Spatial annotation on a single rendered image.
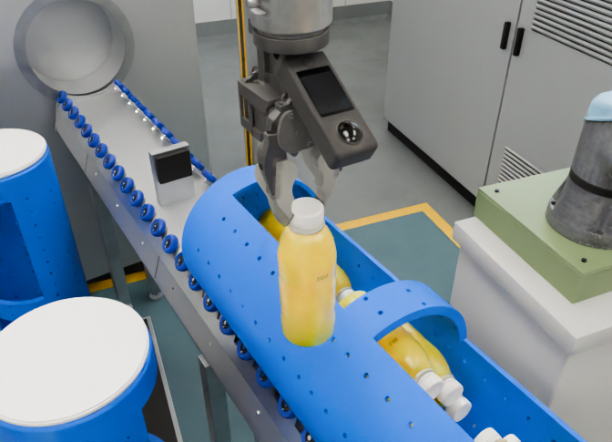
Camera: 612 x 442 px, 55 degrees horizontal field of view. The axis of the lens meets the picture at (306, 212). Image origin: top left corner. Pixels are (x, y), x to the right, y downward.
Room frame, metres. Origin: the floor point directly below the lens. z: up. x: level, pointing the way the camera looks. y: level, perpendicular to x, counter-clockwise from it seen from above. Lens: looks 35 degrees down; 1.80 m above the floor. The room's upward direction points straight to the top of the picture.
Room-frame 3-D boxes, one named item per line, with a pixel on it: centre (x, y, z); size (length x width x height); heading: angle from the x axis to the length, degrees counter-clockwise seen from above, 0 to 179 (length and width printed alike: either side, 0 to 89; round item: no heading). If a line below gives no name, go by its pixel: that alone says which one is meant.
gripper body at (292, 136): (0.55, 0.02, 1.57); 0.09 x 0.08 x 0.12; 33
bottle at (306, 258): (0.53, 0.00, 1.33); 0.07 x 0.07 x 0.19
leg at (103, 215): (1.86, 0.78, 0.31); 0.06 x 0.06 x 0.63; 33
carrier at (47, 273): (1.37, 0.84, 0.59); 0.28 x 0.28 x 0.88
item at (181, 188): (1.31, 0.34, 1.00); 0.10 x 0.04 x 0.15; 123
